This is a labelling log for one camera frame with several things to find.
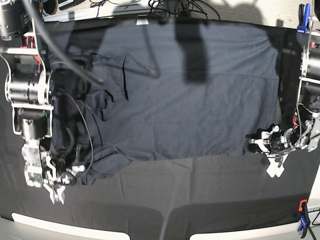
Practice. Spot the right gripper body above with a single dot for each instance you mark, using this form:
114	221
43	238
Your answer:
56	174

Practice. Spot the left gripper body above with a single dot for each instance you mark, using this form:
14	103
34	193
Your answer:
275	140

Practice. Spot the dark grey t-shirt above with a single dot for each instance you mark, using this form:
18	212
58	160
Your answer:
145	111

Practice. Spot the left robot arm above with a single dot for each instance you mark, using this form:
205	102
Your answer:
305	133

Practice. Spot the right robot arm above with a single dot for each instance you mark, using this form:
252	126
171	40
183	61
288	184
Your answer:
29	90

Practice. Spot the blue clamp near right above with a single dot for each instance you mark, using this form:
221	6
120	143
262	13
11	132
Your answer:
304	220

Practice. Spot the blue clamp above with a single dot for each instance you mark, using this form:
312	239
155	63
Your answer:
304	220
304	18

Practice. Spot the black felt table cover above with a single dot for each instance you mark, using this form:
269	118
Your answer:
176	198

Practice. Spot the blue clamp far right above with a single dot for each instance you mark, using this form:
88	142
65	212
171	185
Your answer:
304	18

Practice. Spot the red clamp far left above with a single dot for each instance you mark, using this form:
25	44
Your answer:
27	42

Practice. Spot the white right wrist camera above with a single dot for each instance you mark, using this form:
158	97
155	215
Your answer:
56	193

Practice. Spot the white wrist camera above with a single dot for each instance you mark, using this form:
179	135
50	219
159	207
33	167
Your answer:
276	164
56	193

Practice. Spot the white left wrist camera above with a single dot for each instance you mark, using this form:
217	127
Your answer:
276	164

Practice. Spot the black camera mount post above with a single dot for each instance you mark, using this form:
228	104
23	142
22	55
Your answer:
195	59

